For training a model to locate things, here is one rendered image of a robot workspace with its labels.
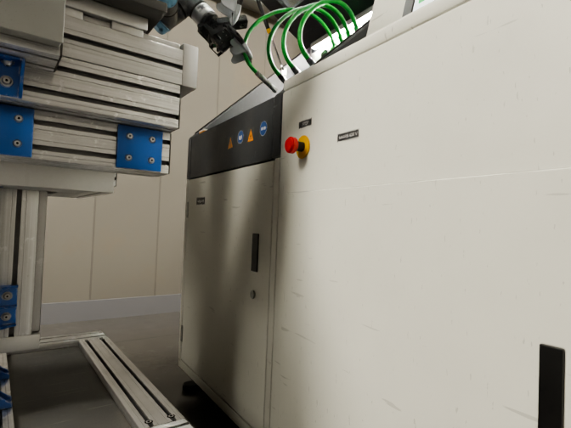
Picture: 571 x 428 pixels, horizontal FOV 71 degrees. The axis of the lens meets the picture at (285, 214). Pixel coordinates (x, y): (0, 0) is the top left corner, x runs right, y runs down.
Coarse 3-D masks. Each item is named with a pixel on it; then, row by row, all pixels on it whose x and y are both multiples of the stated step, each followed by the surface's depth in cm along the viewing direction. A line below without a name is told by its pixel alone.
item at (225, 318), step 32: (192, 192) 150; (224, 192) 125; (256, 192) 107; (192, 224) 149; (224, 224) 124; (256, 224) 106; (192, 256) 147; (224, 256) 123; (256, 256) 105; (192, 288) 145; (224, 288) 121; (256, 288) 105; (192, 320) 144; (224, 320) 120; (256, 320) 104; (192, 352) 142; (224, 352) 119; (256, 352) 103; (224, 384) 118; (256, 384) 102; (256, 416) 101
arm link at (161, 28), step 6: (180, 6) 137; (180, 12) 138; (162, 18) 133; (168, 18) 133; (174, 18) 135; (180, 18) 139; (162, 24) 136; (168, 24) 137; (174, 24) 139; (156, 30) 139; (162, 30) 137; (168, 30) 139
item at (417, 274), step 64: (384, 0) 110; (512, 0) 51; (384, 64) 70; (448, 64) 59; (512, 64) 51; (320, 128) 84; (384, 128) 69; (448, 128) 58; (512, 128) 50; (320, 192) 83; (384, 192) 68; (448, 192) 57; (512, 192) 50; (320, 256) 82; (384, 256) 67; (448, 256) 57; (512, 256) 49; (320, 320) 81; (384, 320) 66; (448, 320) 56; (512, 320) 49; (320, 384) 80; (384, 384) 66; (448, 384) 56; (512, 384) 48
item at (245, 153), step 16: (256, 112) 110; (272, 112) 102; (224, 128) 127; (240, 128) 117; (256, 128) 109; (272, 128) 102; (192, 144) 153; (208, 144) 139; (224, 144) 127; (240, 144) 117; (256, 144) 109; (272, 144) 102; (192, 160) 152; (208, 160) 138; (224, 160) 126; (240, 160) 116; (256, 160) 108; (272, 160) 104; (192, 176) 151
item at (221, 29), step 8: (208, 16) 137; (216, 16) 140; (200, 24) 138; (208, 24) 139; (216, 24) 139; (224, 24) 138; (200, 32) 140; (208, 32) 139; (216, 32) 136; (224, 32) 137; (208, 40) 139; (216, 40) 135; (224, 40) 136; (224, 48) 141
